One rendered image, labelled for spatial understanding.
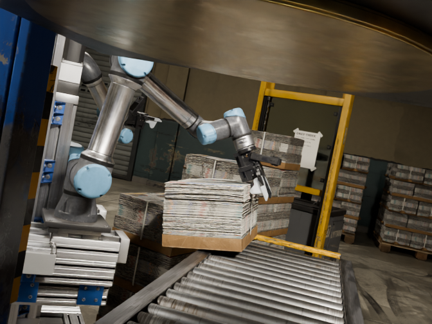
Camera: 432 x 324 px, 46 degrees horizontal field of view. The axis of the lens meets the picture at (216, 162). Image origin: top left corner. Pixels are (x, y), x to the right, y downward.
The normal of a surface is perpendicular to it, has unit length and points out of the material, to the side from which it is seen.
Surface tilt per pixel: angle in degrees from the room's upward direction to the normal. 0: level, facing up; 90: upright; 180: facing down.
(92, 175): 97
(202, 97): 90
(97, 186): 97
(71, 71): 90
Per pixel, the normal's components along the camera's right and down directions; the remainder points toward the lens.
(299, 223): -0.50, -0.05
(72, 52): 0.37, 0.12
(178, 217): -0.22, 0.01
